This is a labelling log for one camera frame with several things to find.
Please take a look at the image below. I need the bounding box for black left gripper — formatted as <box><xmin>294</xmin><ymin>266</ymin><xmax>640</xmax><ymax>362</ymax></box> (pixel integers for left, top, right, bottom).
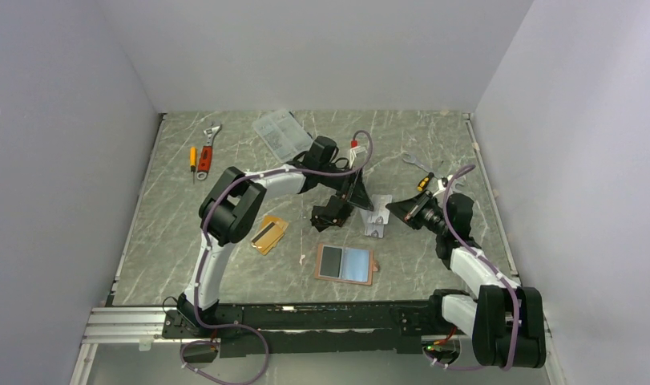
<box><xmin>319</xmin><ymin>164</ymin><xmax>374</xmax><ymax>212</ymax></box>

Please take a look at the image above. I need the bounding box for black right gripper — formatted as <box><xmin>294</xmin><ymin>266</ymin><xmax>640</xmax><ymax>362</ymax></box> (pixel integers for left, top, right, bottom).
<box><xmin>386</xmin><ymin>189</ymin><xmax>449</xmax><ymax>236</ymax></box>

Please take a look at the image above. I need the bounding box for tan leather card holder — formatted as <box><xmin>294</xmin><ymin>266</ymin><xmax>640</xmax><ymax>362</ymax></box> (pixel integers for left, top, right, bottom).
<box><xmin>314</xmin><ymin>244</ymin><xmax>377</xmax><ymax>286</ymax></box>

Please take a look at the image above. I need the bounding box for black VIP card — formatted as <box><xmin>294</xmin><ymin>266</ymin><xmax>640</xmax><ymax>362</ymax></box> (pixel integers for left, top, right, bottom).
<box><xmin>319</xmin><ymin>245</ymin><xmax>343</xmax><ymax>278</ymax></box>

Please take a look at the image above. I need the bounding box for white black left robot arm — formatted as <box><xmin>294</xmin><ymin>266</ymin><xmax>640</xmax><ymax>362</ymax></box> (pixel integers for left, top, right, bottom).
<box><xmin>176</xmin><ymin>136</ymin><xmax>373</xmax><ymax>337</ymax></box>

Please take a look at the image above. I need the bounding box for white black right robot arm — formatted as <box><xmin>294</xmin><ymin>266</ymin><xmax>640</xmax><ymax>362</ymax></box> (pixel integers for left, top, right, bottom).
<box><xmin>386</xmin><ymin>191</ymin><xmax>547</xmax><ymax>369</ymax></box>

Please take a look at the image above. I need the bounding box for black card stack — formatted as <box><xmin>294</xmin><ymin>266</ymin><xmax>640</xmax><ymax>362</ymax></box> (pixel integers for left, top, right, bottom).
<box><xmin>310</xmin><ymin>195</ymin><xmax>353</xmax><ymax>232</ymax></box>

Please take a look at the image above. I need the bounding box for yellow black screwdriver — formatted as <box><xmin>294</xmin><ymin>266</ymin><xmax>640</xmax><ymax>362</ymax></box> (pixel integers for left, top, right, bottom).
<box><xmin>417</xmin><ymin>172</ymin><xmax>435</xmax><ymax>193</ymax></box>

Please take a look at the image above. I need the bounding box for silver open end wrench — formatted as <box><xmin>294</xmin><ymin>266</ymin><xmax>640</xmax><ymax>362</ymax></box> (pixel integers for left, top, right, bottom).
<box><xmin>402</xmin><ymin>152</ymin><xmax>452</xmax><ymax>196</ymax></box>

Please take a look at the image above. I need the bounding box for clear plastic screw box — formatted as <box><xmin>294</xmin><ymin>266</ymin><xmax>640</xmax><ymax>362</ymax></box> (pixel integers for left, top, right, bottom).
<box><xmin>252</xmin><ymin>110</ymin><xmax>313</xmax><ymax>163</ymax></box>

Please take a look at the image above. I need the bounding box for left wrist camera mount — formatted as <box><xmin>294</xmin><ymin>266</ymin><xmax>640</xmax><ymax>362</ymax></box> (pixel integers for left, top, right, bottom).
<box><xmin>348</xmin><ymin>140</ymin><xmax>369</xmax><ymax>168</ymax></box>

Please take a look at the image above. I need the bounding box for red handled adjustable wrench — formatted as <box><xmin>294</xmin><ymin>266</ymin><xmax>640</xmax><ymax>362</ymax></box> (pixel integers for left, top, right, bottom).
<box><xmin>196</xmin><ymin>124</ymin><xmax>222</xmax><ymax>180</ymax></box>

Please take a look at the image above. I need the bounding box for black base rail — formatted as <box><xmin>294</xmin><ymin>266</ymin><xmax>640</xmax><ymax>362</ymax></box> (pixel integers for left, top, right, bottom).
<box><xmin>162</xmin><ymin>298</ymin><xmax>456</xmax><ymax>358</ymax></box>

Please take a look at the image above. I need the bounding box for small yellow handled screwdriver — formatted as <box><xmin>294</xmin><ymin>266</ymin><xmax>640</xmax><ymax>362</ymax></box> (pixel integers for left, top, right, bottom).
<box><xmin>189</xmin><ymin>147</ymin><xmax>197</xmax><ymax>183</ymax></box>

